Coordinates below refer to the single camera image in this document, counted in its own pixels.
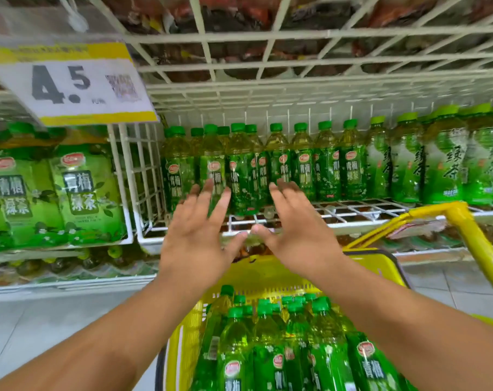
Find row of white-label green bottles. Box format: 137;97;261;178
366;102;493;206

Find row of large green-label bottles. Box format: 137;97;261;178
0;122;129;251

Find row of orange-label tea bottles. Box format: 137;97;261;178
99;0;493;84

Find yellow shopping basket trolley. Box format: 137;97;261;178
155;201;493;391

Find person's left forearm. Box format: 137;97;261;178
0;276;214;391

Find person's left hand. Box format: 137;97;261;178
158;179;249;300

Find person's right forearm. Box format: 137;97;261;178
318;262;493;391

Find yellow white price tag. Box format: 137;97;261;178
0;42;159;128

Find green tea bottles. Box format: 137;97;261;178
189;285;418;391

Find row of flower-label green bottles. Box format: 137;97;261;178
161;119;369;216

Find person's right hand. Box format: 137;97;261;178
250;179;347;281

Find white wire shelf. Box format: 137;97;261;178
0;0;493;302

